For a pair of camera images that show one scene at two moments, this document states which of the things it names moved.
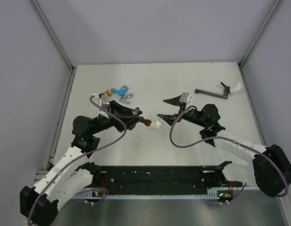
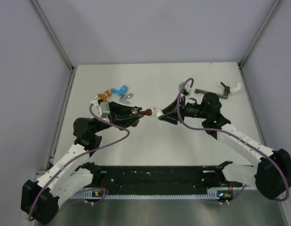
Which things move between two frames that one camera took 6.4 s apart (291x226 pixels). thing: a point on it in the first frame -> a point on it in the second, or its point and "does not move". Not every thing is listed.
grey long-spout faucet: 224,96 does not move
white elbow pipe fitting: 156,124 -> 157,112
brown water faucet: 147,122 -> 147,112
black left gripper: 116,108 does not move
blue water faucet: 121,91 does not move
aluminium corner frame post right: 274,7 does not move
